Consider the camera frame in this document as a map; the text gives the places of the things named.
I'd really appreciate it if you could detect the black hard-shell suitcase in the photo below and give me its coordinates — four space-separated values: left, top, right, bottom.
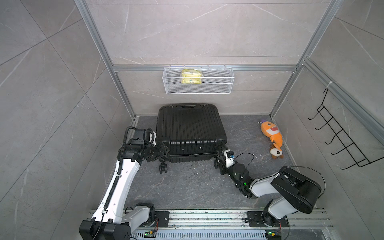
156 104 227 174

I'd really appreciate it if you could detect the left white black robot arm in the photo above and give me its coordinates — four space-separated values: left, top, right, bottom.
79 127 169 240

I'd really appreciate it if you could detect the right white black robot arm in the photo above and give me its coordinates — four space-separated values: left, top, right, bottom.
214 150 325 227

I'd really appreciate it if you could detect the orange shark plush toy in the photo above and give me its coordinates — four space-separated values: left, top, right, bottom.
261 120 284 159

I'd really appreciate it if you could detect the yellow packet in basket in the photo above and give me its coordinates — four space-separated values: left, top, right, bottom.
180 69 203 84

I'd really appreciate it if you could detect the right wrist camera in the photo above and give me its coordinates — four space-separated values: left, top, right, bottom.
224 149 235 169

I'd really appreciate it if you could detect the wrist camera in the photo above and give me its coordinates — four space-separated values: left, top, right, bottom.
134 128 156 146
224 149 235 169

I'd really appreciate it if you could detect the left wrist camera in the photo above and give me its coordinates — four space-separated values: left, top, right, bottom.
134 128 156 146

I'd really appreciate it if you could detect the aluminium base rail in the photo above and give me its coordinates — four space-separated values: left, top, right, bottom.
83 209 334 240

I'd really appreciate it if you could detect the white wire mesh basket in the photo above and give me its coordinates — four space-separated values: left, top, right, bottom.
163 67 235 95

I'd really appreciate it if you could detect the black wire hook rack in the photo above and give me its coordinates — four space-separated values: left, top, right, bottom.
308 89 384 171

